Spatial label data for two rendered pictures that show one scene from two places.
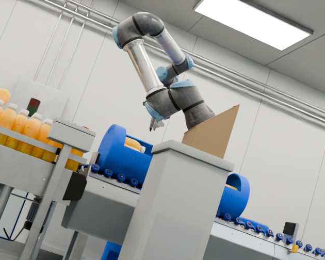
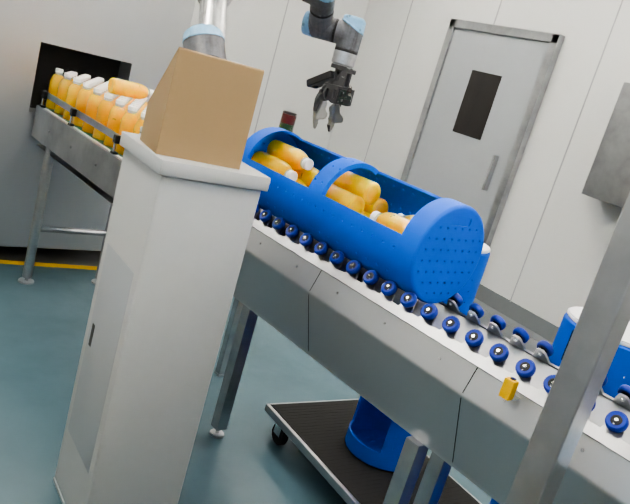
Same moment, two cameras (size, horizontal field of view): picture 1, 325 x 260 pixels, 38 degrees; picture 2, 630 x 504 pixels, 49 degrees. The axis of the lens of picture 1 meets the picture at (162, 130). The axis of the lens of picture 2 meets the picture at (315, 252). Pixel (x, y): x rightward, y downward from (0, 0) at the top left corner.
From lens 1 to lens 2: 2.83 m
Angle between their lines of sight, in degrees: 70
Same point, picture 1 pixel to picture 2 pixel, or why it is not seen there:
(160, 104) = not seen: hidden behind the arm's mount
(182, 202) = (124, 228)
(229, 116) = (169, 75)
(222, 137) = (160, 115)
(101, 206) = not seen: hidden behind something
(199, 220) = (132, 258)
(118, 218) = (244, 271)
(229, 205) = (384, 262)
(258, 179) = not seen: outside the picture
